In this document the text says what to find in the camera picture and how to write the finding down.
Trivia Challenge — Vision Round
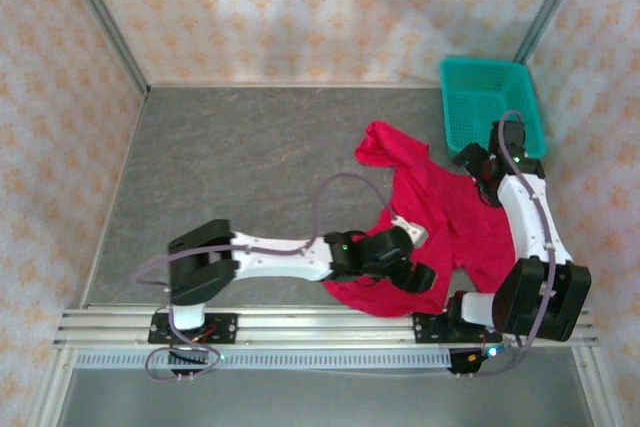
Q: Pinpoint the red t-shirt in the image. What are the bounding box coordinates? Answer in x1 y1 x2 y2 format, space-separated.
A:
322 120 519 318

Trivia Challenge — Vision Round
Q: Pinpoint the teal plastic basket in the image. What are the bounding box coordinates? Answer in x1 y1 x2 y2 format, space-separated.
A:
438 57 547 161

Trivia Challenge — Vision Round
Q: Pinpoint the patterned fabric backdrop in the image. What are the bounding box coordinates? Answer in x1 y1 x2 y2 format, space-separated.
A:
0 0 640 427

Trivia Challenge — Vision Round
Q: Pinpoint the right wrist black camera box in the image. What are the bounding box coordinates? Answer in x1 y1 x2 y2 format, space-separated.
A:
452 143 484 169

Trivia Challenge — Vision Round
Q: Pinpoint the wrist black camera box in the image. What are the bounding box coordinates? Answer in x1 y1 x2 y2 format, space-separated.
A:
452 143 484 169
399 263 437 294

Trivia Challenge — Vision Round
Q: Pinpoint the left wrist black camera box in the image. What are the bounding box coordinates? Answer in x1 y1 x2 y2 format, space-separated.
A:
399 263 437 294

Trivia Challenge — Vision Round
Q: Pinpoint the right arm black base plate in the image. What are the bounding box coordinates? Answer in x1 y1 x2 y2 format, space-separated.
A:
412 310 503 346

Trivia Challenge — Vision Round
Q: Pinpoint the aluminium mounting rail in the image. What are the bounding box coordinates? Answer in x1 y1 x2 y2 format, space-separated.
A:
53 306 599 348

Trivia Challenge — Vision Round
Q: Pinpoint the grey slotted cable duct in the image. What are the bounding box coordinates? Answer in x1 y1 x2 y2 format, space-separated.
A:
74 350 451 371

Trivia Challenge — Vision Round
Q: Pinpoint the aluminium frame post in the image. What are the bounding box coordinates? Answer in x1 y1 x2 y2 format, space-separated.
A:
512 0 594 66
54 0 151 96

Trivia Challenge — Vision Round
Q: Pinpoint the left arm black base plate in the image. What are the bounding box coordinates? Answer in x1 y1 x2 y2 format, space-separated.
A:
148 313 239 347

